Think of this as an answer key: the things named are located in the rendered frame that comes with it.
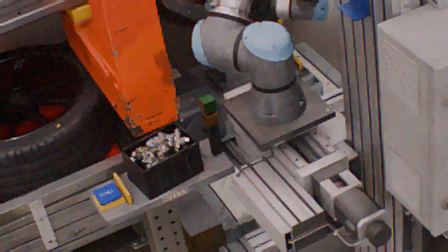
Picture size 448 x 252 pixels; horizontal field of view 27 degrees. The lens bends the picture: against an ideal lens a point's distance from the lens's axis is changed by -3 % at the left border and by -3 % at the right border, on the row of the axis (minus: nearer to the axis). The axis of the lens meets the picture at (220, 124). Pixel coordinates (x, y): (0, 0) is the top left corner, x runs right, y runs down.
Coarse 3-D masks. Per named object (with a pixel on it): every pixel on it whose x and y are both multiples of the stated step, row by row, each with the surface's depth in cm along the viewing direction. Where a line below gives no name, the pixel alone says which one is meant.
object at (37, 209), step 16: (112, 160) 306; (80, 176) 302; (96, 176) 303; (112, 176) 307; (32, 192) 299; (48, 192) 298; (64, 192) 300; (80, 192) 304; (0, 208) 295; (16, 208) 295; (32, 208) 297; (48, 208) 300; (64, 208) 304; (80, 208) 306; (0, 224) 296; (16, 224) 298; (32, 224) 301; (48, 224) 303; (0, 240) 298; (48, 240) 306
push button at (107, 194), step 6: (108, 186) 282; (114, 186) 282; (96, 192) 281; (102, 192) 280; (108, 192) 280; (114, 192) 279; (102, 198) 278; (108, 198) 278; (114, 198) 278; (102, 204) 277
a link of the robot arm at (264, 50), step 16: (240, 32) 234; (256, 32) 231; (272, 32) 231; (288, 32) 232; (240, 48) 232; (256, 48) 227; (272, 48) 227; (288, 48) 230; (240, 64) 233; (256, 64) 231; (272, 64) 229; (288, 64) 232; (256, 80) 234; (272, 80) 232; (288, 80) 234
